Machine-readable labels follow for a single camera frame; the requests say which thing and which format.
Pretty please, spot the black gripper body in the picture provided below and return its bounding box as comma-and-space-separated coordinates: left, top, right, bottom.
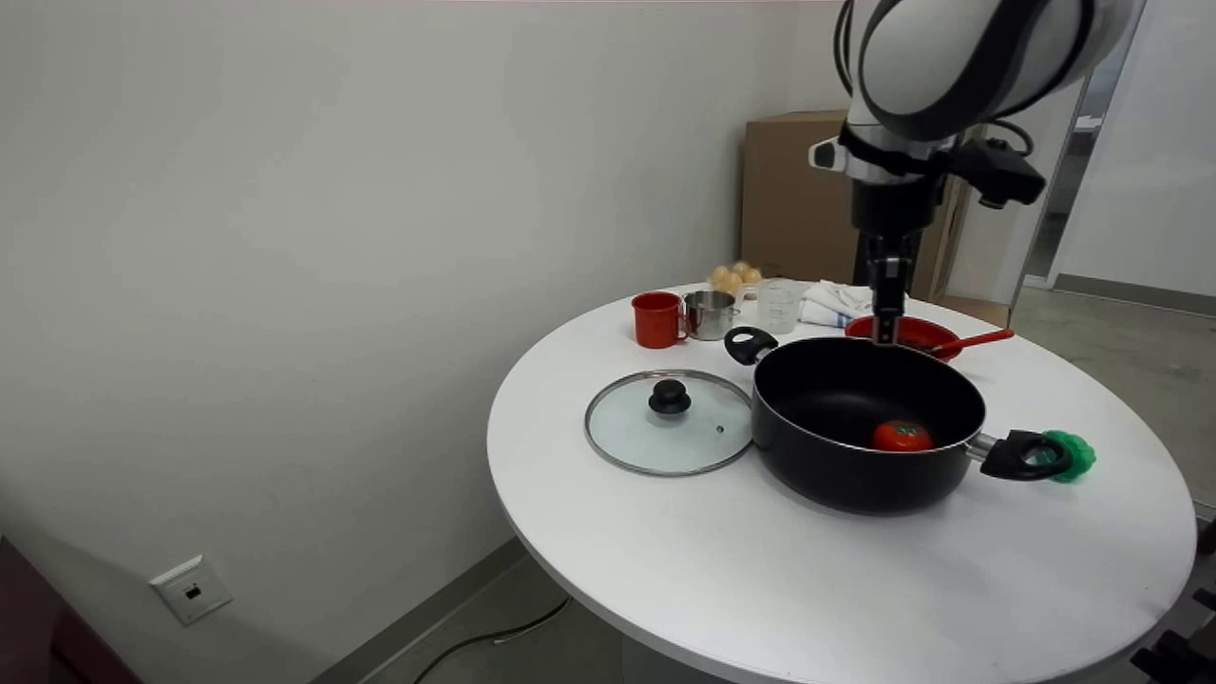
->
846, 184, 948, 290

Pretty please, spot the orange toy fruit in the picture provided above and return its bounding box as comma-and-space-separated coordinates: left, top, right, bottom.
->
870, 417, 940, 458

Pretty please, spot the black cooking pot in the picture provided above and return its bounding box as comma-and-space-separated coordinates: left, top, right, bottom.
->
723, 322, 1081, 517

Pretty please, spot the green toy broccoli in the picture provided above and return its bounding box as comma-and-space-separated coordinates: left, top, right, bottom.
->
1036, 427, 1097, 488

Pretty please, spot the glass lid with black knob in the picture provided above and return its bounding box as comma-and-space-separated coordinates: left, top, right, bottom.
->
581, 365, 760, 483

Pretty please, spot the white cloth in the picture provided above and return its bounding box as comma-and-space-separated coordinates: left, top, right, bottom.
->
799, 279, 883, 330

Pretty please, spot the red bowl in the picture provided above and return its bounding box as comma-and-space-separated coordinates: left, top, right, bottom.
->
845, 312, 967, 365

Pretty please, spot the clear plastic cup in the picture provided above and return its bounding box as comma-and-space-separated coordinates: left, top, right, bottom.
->
754, 279, 811, 336

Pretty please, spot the small wooden piece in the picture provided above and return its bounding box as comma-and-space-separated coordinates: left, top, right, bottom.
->
704, 257, 769, 299

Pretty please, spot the steel cup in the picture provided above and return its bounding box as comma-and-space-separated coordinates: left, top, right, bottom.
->
682, 284, 742, 346

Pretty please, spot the red mug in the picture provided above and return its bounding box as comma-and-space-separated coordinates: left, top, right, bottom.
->
628, 290, 693, 355

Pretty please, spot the black stand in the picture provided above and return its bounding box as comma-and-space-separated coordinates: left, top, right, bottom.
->
1129, 517, 1216, 684

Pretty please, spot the dark red cabinet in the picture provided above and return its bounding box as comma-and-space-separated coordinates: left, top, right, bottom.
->
0, 535, 146, 684

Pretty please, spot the grey door frame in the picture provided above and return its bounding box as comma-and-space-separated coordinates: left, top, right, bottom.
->
1003, 73, 1151, 314

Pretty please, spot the black floor cable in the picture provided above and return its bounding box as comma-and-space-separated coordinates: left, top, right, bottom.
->
408, 596, 569, 684

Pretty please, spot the white wall outlet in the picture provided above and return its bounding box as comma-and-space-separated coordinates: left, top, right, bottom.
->
147, 553, 236, 627

